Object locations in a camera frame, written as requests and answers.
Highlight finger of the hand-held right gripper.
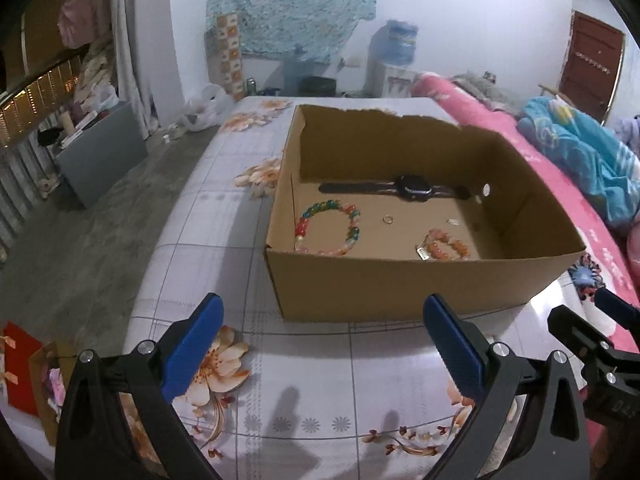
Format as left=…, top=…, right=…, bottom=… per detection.
left=594, top=287, right=640, bottom=333
left=547, top=304, right=640, bottom=396

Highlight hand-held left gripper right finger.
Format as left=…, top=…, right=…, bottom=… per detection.
left=422, top=292, right=593, bottom=480

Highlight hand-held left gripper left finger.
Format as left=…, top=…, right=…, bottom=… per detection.
left=54, top=291, right=226, bottom=480

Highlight brown cardboard box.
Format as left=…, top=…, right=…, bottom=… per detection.
left=264, top=104, right=587, bottom=322

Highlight orange pink bead bracelet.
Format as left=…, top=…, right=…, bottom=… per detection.
left=415, top=228, right=472, bottom=262

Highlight multicolour bead bracelet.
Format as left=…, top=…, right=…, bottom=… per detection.
left=294, top=200, right=362, bottom=257

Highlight dark strap wristwatch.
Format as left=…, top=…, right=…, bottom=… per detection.
left=318, top=174, right=473, bottom=203

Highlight pink floral quilt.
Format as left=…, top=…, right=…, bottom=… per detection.
left=410, top=71, right=640, bottom=480

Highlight brown paper bag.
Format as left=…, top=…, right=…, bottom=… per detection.
left=28, top=341, right=81, bottom=447

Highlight blue patterned quilt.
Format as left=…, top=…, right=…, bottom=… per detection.
left=517, top=96, right=640, bottom=233

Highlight red gift bag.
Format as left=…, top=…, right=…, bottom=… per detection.
left=2, top=321, right=46, bottom=417

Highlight purple cloth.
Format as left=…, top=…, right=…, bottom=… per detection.
left=612, top=115, right=640, bottom=153

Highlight wooden chair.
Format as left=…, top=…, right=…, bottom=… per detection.
left=539, top=82, right=571, bottom=106

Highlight white plastic bag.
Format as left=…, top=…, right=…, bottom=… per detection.
left=180, top=82, right=236, bottom=133

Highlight brown wooden door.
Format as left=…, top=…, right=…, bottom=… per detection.
left=559, top=10, right=627, bottom=123

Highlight grey pillow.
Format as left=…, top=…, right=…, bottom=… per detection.
left=450, top=72, right=523, bottom=118

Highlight white water dispenser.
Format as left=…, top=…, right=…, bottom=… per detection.
left=365, top=57, right=416, bottom=98

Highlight pile of pale fabrics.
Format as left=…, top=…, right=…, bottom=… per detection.
left=75, top=42, right=121, bottom=123

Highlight black pot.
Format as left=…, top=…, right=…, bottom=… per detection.
left=300, top=76, right=337, bottom=97

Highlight orange checkered panel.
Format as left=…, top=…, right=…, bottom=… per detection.
left=204, top=10, right=246, bottom=98

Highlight blue water jug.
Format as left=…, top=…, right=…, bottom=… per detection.
left=372, top=19, right=420, bottom=67

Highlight white curtain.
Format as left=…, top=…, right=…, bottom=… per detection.
left=110, top=0, right=183, bottom=138

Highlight pink hanging garment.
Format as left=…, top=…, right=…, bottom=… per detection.
left=57, top=0, right=103, bottom=51

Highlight warm string lights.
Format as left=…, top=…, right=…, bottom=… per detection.
left=0, top=57, right=83, bottom=143

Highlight teal wall cloth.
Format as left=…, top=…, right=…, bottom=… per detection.
left=205, top=0, right=378, bottom=61

